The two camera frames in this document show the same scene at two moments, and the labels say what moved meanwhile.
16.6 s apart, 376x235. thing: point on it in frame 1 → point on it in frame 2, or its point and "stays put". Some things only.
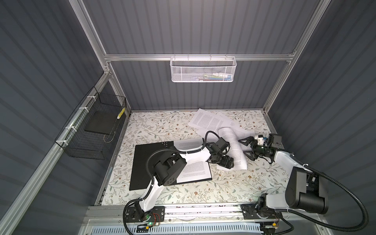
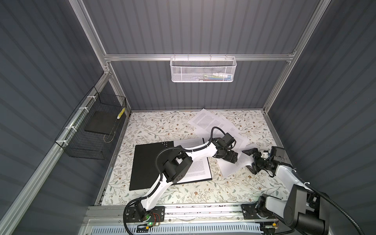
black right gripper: [251, 140] → [255, 170]
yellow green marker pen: [121, 113] stays put
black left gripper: [229, 165] stays put
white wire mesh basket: [202, 69] stays put
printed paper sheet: [236, 151] → [199, 169]
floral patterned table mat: [237, 177] stays put
